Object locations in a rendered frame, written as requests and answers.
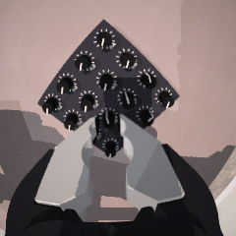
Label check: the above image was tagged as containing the dark grey knob box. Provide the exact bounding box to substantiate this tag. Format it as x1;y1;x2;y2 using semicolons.
37;19;180;157

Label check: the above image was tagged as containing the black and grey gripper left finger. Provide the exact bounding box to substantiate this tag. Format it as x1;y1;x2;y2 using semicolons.
5;115;99;236

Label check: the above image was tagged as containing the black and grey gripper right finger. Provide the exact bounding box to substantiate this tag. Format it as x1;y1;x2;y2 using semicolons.
118;114;223;236

